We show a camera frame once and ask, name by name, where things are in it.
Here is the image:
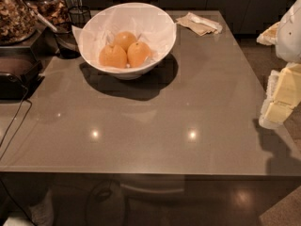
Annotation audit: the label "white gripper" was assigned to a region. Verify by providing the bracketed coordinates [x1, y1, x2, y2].
[256, 0, 301, 130]

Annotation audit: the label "orange fruit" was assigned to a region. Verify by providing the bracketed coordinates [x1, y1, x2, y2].
[99, 44, 127, 69]
[127, 41, 151, 68]
[113, 31, 137, 51]

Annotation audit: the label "white paper bowl liner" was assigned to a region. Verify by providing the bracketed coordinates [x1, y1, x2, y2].
[71, 5, 177, 69]

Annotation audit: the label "white ceramic bowl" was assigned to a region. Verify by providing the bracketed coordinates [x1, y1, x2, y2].
[77, 2, 178, 81]

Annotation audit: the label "folded paper napkins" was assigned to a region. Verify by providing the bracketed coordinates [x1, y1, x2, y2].
[176, 12, 223, 36]

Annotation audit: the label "orange fruit back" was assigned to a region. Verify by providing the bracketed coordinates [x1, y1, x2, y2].
[113, 31, 137, 51]

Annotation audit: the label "dark glass cup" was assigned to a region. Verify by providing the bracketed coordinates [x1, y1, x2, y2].
[54, 22, 80, 59]

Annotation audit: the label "black appliance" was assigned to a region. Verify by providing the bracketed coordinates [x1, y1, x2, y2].
[0, 49, 43, 101]

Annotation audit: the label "large glass nut jar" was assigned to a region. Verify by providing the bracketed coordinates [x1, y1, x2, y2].
[0, 0, 36, 46]

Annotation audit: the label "black wire holder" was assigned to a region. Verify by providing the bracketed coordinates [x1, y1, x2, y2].
[69, 6, 91, 28]

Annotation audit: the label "white spoon handle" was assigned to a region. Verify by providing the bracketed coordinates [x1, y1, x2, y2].
[25, 3, 58, 32]

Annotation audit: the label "black power cable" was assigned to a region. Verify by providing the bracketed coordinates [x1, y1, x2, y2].
[0, 72, 34, 162]

